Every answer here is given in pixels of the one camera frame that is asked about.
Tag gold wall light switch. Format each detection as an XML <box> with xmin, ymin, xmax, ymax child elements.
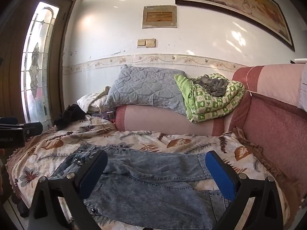
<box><xmin>137</xmin><ymin>39</ymin><xmax>156</xmax><ymax>48</ymax></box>

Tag grey crumpled garment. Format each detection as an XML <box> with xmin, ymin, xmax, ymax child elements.
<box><xmin>191</xmin><ymin>75</ymin><xmax>229</xmax><ymax>97</ymax></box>

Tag small colourful packet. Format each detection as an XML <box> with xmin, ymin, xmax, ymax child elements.
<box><xmin>92</xmin><ymin>111</ymin><xmax>115</xmax><ymax>122</ymax></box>

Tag green patterned folded blanket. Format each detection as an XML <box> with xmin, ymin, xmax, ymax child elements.
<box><xmin>174</xmin><ymin>73</ymin><xmax>245</xmax><ymax>122</ymax></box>

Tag small framed wall plaque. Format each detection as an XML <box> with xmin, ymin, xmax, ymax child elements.
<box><xmin>142</xmin><ymin>5</ymin><xmax>177</xmax><ymax>29</ymax></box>

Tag black garment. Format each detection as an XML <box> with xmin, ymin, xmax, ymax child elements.
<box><xmin>53</xmin><ymin>104</ymin><xmax>86</xmax><ymax>131</ymax></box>

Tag stained glass wooden door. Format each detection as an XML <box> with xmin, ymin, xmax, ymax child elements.
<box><xmin>1</xmin><ymin>0</ymin><xmax>76</xmax><ymax>129</ymax></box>

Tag blue denim jeans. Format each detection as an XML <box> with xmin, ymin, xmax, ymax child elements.
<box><xmin>49</xmin><ymin>143</ymin><xmax>232</xmax><ymax>230</ymax></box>

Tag cream white pillow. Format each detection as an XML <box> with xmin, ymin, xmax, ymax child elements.
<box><xmin>77</xmin><ymin>86</ymin><xmax>110</xmax><ymax>114</ymax></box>

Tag grey quilted pillow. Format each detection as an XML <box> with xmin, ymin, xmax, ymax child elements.
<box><xmin>105</xmin><ymin>65</ymin><xmax>186</xmax><ymax>115</ymax></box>

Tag leaf-patterned beige blanket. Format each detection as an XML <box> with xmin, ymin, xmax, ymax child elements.
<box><xmin>6</xmin><ymin>116</ymin><xmax>289</xmax><ymax>229</ymax></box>

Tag large framed painting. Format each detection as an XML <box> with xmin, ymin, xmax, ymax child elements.
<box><xmin>175</xmin><ymin>0</ymin><xmax>295</xmax><ymax>51</ymax></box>

